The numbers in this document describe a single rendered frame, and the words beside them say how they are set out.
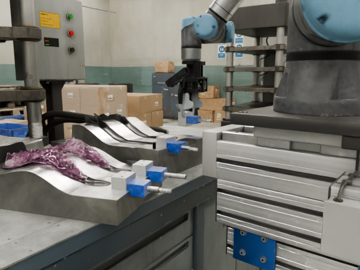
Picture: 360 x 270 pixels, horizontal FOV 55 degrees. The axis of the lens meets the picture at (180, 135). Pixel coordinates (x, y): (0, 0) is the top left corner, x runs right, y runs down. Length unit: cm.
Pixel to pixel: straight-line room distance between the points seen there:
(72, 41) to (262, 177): 142
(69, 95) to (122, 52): 492
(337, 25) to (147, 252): 77
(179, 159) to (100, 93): 387
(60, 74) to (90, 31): 809
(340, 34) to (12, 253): 60
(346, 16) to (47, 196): 64
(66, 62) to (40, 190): 112
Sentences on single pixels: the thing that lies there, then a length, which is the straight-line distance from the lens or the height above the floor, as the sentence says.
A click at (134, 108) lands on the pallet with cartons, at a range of 569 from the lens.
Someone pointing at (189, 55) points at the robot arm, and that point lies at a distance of 127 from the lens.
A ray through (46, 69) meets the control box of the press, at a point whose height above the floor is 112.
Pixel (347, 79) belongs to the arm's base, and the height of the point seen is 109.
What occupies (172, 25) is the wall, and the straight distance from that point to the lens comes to 897.
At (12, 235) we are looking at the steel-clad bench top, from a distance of 75.
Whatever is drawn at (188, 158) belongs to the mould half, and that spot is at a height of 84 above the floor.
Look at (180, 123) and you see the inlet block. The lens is 132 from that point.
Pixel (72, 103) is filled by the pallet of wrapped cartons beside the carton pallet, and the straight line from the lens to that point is 525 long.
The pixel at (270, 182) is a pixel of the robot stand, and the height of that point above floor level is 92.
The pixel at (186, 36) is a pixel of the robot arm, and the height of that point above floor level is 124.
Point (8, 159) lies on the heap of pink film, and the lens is 98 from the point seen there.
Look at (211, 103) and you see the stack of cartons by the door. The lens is 787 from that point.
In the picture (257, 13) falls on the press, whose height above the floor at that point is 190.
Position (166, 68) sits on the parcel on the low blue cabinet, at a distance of 838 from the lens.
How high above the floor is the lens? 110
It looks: 10 degrees down
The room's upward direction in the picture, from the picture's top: straight up
